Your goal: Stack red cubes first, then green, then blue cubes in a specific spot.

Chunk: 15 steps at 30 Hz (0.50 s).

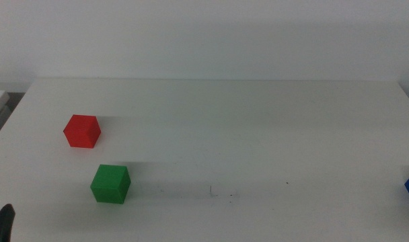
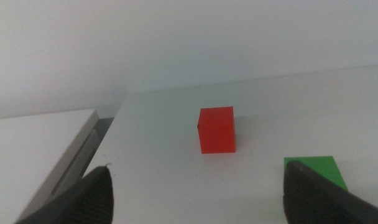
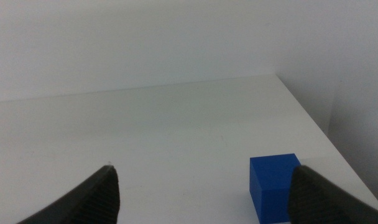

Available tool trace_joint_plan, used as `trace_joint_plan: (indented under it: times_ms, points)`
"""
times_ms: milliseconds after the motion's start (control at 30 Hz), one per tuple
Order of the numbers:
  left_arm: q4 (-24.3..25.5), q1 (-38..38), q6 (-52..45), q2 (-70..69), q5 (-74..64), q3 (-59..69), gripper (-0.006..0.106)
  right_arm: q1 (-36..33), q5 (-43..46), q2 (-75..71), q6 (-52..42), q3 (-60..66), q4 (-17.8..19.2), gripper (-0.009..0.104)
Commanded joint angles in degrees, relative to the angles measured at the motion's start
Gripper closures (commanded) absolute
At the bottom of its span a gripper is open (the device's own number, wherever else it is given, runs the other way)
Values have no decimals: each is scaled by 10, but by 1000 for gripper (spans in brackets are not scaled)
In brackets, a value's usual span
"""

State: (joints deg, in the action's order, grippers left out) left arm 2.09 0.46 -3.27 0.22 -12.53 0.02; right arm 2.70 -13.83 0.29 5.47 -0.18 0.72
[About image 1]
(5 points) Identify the green cube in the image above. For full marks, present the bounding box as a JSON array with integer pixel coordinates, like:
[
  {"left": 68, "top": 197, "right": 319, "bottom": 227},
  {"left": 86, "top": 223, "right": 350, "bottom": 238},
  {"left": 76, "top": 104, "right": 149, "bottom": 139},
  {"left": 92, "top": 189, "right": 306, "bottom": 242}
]
[{"left": 89, "top": 163, "right": 132, "bottom": 205}]

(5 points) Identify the red cube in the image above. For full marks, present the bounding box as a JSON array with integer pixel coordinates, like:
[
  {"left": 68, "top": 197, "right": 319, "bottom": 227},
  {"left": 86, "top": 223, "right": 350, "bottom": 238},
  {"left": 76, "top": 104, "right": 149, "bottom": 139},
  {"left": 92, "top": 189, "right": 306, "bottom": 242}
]
[{"left": 63, "top": 114, "right": 102, "bottom": 149}]

